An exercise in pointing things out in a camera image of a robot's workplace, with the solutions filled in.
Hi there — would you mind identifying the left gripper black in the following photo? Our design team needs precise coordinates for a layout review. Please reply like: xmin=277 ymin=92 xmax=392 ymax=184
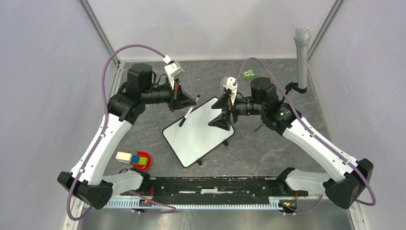
xmin=142 ymin=76 xmax=196 ymax=113

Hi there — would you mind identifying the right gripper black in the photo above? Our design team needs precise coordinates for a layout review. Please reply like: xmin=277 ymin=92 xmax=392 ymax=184
xmin=208 ymin=91 xmax=265 ymax=131

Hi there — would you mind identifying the white marker pen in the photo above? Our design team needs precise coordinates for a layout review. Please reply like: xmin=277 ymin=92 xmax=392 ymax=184
xmin=179 ymin=94 xmax=201 ymax=127

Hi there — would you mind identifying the white whiteboard black frame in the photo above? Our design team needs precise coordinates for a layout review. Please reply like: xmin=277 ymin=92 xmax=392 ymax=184
xmin=162 ymin=97 xmax=235 ymax=168

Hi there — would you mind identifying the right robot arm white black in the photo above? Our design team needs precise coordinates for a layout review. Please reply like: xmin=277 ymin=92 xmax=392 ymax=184
xmin=209 ymin=77 xmax=374 ymax=209

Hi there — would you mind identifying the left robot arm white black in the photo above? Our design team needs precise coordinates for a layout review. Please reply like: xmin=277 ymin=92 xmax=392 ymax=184
xmin=57 ymin=61 xmax=196 ymax=209

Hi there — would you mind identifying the green toy block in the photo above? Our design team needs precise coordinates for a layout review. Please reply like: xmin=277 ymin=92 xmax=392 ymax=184
xmin=242 ymin=69 xmax=256 ymax=80

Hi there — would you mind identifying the red bowl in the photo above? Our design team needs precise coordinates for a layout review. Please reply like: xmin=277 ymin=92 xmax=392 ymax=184
xmin=131 ymin=151 xmax=152 ymax=171

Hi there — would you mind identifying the black microphone stand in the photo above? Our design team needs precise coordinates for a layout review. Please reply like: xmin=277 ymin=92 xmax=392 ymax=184
xmin=255 ymin=82 xmax=302 ymax=135

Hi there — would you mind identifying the colourful cube block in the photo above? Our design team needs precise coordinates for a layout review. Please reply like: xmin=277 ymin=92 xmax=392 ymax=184
xmin=131 ymin=156 xmax=150 ymax=170

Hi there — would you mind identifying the beige wooden block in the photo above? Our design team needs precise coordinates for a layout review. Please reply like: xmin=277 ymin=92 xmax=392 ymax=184
xmin=115 ymin=152 xmax=133 ymax=164

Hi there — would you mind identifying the grey microphone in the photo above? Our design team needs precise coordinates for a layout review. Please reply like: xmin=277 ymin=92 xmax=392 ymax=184
xmin=293 ymin=26 xmax=311 ymax=93

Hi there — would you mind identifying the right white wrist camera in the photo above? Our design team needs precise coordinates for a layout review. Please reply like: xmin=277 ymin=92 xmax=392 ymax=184
xmin=221 ymin=77 xmax=238 ymax=105

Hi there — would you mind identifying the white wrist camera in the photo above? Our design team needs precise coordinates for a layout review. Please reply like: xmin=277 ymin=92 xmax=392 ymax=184
xmin=221 ymin=77 xmax=238 ymax=105
xmin=163 ymin=55 xmax=184 ymax=90

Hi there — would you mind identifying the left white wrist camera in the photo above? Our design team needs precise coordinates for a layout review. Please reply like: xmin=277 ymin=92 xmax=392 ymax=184
xmin=163 ymin=55 xmax=184 ymax=90

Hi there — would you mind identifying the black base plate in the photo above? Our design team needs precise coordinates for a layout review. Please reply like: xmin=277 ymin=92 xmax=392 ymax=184
xmin=136 ymin=176 xmax=308 ymax=202

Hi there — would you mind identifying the white slotted cable duct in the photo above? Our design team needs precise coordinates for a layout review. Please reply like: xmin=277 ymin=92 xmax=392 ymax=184
xmin=104 ymin=194 xmax=282 ymax=210

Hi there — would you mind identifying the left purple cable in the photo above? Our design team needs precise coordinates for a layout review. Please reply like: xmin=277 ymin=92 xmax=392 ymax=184
xmin=66 ymin=44 xmax=177 ymax=221

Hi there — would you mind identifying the purple cable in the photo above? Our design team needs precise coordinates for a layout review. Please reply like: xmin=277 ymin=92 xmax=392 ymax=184
xmin=234 ymin=57 xmax=377 ymax=216
xmin=66 ymin=44 xmax=177 ymax=221

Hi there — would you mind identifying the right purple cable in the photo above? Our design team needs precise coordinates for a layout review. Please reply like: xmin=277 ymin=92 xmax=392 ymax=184
xmin=234 ymin=57 xmax=377 ymax=216

